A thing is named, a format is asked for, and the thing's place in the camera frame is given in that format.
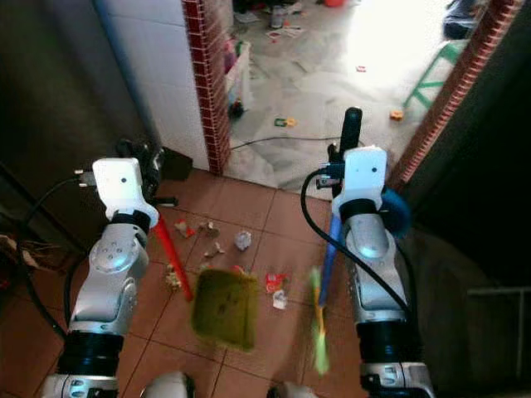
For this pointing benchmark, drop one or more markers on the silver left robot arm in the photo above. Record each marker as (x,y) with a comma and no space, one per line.
(108,274)

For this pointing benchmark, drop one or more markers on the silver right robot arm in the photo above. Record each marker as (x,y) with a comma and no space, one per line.
(369,240)

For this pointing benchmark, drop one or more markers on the green and orange toy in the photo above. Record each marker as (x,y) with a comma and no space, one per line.
(280,122)

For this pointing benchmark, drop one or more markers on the blue round plastic basin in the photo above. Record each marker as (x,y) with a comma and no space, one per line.
(398,215)

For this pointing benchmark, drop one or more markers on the small orange toy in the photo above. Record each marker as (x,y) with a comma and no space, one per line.
(397,114)

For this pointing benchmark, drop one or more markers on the brown paper scrap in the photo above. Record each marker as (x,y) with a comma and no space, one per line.
(213,249)
(182,228)

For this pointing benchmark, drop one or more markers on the crumpled white paper ball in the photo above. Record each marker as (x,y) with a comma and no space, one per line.
(243,240)

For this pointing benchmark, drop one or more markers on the white bag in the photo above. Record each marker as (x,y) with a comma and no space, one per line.
(237,75)

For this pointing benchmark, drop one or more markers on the red wrapper scrap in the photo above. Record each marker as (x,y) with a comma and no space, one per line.
(274,282)

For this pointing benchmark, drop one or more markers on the white paper scrap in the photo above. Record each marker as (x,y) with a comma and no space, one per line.
(280,300)

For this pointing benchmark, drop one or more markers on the green plastic stool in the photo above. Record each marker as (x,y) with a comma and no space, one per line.
(448,54)

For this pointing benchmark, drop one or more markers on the dark cloth bundle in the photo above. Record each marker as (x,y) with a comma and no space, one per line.
(465,18)

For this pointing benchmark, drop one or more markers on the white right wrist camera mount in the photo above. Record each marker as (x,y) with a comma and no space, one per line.
(367,172)

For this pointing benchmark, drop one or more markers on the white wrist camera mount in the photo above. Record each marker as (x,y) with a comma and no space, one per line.
(120,186)
(367,172)

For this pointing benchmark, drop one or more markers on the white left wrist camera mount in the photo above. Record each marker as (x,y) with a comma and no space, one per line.
(120,186)

